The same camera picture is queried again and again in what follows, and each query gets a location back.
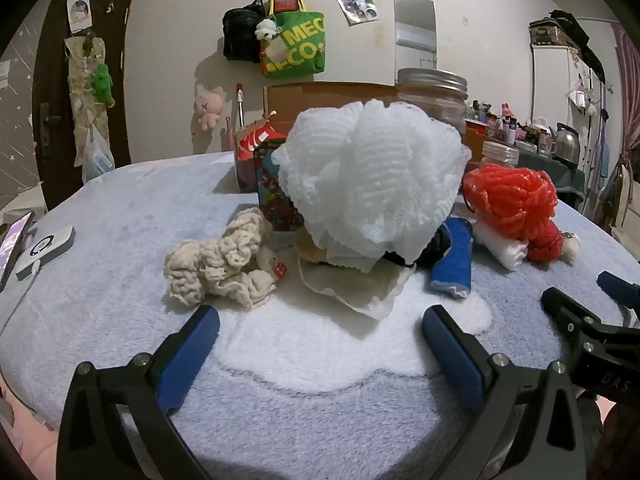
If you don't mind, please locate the red printed carton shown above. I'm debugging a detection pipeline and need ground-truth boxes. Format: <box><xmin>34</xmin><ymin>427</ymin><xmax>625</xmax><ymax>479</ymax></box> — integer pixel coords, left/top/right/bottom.
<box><xmin>234</xmin><ymin>115</ymin><xmax>288</xmax><ymax>195</ymax></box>

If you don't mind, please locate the white mesh bath pouf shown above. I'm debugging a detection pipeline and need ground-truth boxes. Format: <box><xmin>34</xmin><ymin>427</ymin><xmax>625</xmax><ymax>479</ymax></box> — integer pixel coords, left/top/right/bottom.
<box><xmin>270</xmin><ymin>99</ymin><xmax>472</xmax><ymax>275</ymax></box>

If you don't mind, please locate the table with green cloth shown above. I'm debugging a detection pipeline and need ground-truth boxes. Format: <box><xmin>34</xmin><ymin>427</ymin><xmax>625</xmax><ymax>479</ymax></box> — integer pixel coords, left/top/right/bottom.
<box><xmin>465</xmin><ymin>135</ymin><xmax>587</xmax><ymax>207</ymax></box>

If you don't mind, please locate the metal kettle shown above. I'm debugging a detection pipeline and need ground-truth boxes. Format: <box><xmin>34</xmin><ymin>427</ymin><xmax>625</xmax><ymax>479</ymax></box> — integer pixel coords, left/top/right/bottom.
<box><xmin>552</xmin><ymin>122</ymin><xmax>582</xmax><ymax>161</ymax></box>

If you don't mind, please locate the black fuzzy ball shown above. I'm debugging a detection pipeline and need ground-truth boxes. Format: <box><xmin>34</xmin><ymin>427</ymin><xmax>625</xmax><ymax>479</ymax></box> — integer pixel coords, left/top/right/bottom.
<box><xmin>385</xmin><ymin>225</ymin><xmax>453</xmax><ymax>270</ymax></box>

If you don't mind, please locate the small plastic jar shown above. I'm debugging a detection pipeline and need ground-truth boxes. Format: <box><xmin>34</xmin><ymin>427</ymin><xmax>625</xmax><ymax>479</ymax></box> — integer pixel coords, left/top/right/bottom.
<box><xmin>480</xmin><ymin>140</ymin><xmax>521</xmax><ymax>167</ymax></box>

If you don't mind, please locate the large glass jar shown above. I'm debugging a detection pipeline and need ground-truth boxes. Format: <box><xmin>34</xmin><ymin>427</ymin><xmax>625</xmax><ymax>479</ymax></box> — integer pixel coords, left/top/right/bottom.
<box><xmin>396</xmin><ymin>67</ymin><xmax>469</xmax><ymax>148</ymax></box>

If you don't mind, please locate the white photo card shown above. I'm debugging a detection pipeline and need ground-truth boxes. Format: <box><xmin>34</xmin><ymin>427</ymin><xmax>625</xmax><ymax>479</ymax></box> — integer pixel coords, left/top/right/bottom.
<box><xmin>66</xmin><ymin>0</ymin><xmax>92</xmax><ymax>33</ymax></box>

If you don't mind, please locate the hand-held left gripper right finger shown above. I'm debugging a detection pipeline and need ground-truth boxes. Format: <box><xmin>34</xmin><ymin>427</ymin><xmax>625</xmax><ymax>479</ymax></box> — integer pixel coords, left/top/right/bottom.
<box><xmin>421</xmin><ymin>304</ymin><xmax>587</xmax><ymax>480</ymax></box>

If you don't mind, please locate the hanging fabric organizer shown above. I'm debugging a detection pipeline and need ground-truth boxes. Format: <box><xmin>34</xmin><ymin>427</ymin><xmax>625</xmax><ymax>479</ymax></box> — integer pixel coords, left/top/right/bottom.
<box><xmin>65</xmin><ymin>35</ymin><xmax>113</xmax><ymax>161</ymax></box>

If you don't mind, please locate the group of cosmetic bottles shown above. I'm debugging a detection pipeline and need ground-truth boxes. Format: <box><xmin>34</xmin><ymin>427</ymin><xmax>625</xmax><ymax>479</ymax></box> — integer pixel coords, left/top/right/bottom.
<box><xmin>467</xmin><ymin>100</ymin><xmax>553</xmax><ymax>153</ymax></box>

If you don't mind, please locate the pink curtain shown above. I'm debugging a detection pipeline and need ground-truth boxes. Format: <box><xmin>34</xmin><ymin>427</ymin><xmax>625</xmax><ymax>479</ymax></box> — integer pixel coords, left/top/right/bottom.
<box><xmin>610</xmin><ymin>22</ymin><xmax>640</xmax><ymax>241</ymax></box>

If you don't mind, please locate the white square cotton pad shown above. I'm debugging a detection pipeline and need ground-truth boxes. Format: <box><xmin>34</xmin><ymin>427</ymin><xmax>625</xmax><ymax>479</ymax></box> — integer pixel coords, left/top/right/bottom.
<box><xmin>297</xmin><ymin>255</ymin><xmax>418</xmax><ymax>321</ymax></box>

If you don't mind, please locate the coral mesh bath pouf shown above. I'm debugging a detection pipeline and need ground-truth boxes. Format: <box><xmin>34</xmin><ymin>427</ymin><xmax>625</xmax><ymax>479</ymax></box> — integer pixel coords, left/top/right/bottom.
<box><xmin>462</xmin><ymin>162</ymin><xmax>558</xmax><ymax>241</ymax></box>

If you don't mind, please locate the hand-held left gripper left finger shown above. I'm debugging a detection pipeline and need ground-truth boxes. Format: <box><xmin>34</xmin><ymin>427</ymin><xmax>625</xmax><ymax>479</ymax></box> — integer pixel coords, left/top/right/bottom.
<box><xmin>56</xmin><ymin>305</ymin><xmax>221</xmax><ymax>480</ymax></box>

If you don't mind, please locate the patterned storage case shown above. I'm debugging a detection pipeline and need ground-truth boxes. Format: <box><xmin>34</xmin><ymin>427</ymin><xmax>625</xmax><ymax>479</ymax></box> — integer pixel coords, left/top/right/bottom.
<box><xmin>529</xmin><ymin>10</ymin><xmax>593</xmax><ymax>50</ymax></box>

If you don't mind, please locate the beige knit scrunchie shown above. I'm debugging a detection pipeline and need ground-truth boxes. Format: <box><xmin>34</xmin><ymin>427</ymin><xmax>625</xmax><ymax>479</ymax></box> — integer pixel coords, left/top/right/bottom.
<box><xmin>164</xmin><ymin>207</ymin><xmax>290</xmax><ymax>311</ymax></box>

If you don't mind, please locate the light pink plush toy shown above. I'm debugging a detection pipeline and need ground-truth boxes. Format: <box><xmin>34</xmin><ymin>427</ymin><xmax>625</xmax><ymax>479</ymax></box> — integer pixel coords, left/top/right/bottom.
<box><xmin>194</xmin><ymin>85</ymin><xmax>226</xmax><ymax>133</ymax></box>

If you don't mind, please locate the smartphone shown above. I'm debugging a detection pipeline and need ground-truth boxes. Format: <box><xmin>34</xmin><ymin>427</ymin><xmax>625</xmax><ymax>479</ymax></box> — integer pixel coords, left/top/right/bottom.
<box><xmin>0</xmin><ymin>210</ymin><xmax>36</xmax><ymax>292</ymax></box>

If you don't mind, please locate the colourful printed box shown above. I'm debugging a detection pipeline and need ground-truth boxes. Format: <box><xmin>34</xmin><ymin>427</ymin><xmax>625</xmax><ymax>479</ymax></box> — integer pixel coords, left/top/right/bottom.
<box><xmin>257</xmin><ymin>142</ymin><xmax>306</xmax><ymax>233</ymax></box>

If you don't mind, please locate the green plush toy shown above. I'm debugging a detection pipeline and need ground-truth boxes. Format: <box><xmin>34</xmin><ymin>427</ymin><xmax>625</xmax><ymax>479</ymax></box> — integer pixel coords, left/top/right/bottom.
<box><xmin>91</xmin><ymin>64</ymin><xmax>116</xmax><ymax>107</ymax></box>

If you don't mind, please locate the wall mirror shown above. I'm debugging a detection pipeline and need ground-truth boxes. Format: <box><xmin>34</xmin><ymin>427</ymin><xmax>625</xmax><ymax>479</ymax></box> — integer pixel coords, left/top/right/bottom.
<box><xmin>393</xmin><ymin>0</ymin><xmax>437</xmax><ymax>68</ymax></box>

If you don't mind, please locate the green snack bag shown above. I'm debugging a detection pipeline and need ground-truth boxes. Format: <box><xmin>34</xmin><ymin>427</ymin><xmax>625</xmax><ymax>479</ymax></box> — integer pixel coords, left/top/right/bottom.
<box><xmin>260</xmin><ymin>0</ymin><xmax>328</xmax><ymax>79</ymax></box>

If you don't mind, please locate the white towel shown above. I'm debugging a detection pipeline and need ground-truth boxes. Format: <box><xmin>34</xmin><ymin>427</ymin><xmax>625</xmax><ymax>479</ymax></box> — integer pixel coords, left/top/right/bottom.
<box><xmin>472</xmin><ymin>220</ymin><xmax>531</xmax><ymax>272</ymax></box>

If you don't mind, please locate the clear plastic bag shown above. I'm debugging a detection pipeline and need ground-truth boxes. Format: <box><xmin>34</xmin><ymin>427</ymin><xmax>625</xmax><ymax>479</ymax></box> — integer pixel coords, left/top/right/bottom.
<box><xmin>81</xmin><ymin>127</ymin><xmax>116</xmax><ymax>183</ymax></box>

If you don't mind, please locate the white wardrobe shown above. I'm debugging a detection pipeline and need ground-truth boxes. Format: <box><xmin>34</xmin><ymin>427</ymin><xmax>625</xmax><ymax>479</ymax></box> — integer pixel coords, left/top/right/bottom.
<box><xmin>530</xmin><ymin>42</ymin><xmax>608</xmax><ymax>211</ymax></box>

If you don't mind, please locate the black bag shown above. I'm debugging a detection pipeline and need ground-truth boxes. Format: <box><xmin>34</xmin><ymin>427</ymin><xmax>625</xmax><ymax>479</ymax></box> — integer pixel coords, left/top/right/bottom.
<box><xmin>222</xmin><ymin>0</ymin><xmax>266</xmax><ymax>63</ymax></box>

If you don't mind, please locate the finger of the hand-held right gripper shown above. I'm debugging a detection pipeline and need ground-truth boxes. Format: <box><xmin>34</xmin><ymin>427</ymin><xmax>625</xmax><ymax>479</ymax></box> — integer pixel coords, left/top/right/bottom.
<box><xmin>597</xmin><ymin>271</ymin><xmax>640</xmax><ymax>311</ymax></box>
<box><xmin>541</xmin><ymin>287</ymin><xmax>603</xmax><ymax>356</ymax></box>

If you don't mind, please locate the cardboard box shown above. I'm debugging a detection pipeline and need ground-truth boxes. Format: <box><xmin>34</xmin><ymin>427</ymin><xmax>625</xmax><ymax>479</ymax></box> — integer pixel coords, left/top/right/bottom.
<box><xmin>263</xmin><ymin>81</ymin><xmax>403</xmax><ymax>136</ymax></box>

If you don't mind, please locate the blue towel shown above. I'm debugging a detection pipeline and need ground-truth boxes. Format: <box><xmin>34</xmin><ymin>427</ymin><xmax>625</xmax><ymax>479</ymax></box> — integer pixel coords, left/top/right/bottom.
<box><xmin>427</xmin><ymin>216</ymin><xmax>474</xmax><ymax>301</ymax></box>

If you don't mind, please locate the dark wooden door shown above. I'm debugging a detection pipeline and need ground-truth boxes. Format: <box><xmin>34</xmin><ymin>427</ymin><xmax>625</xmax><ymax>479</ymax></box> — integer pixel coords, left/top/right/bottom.
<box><xmin>37</xmin><ymin>0</ymin><xmax>143</xmax><ymax>211</ymax></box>

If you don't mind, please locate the red container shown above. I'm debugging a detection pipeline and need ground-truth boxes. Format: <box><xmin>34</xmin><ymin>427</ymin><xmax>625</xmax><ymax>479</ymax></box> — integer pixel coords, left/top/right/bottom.
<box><xmin>465</xmin><ymin>119</ymin><xmax>488</xmax><ymax>150</ymax></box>

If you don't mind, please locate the wall photo print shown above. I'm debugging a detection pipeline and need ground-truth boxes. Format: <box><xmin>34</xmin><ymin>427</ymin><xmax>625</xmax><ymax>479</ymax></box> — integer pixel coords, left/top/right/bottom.
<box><xmin>332</xmin><ymin>0</ymin><xmax>378</xmax><ymax>27</ymax></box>

